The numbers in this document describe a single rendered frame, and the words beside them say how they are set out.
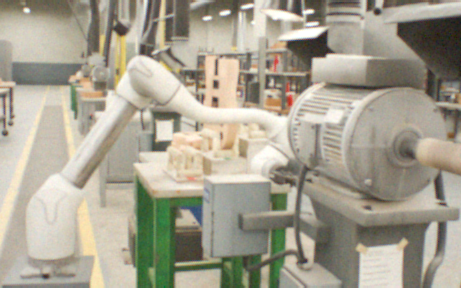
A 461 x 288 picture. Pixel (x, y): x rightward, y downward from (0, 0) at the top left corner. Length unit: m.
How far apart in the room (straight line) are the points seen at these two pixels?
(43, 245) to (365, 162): 1.16
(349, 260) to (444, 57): 0.50
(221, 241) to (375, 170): 0.45
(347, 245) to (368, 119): 0.29
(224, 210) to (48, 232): 0.73
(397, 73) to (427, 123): 0.13
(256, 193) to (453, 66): 0.57
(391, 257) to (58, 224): 1.11
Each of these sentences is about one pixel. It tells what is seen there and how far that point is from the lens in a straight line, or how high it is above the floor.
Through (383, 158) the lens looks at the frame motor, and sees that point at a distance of 1.27.
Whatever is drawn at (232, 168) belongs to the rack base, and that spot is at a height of 0.98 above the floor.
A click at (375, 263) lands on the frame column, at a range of 1.36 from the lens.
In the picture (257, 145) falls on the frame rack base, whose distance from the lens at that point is 2.46.
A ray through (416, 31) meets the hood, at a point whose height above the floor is 1.50.
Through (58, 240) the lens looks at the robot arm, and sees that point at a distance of 2.00.
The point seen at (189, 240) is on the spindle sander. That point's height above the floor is 0.18.
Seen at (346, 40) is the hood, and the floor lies 1.49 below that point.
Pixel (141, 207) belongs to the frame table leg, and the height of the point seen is 0.72.
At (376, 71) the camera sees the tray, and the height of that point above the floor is 1.41.
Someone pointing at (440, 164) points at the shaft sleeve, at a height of 1.24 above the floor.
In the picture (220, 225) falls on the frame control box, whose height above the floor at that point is 1.01.
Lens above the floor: 1.41
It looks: 8 degrees down
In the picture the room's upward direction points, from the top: 2 degrees clockwise
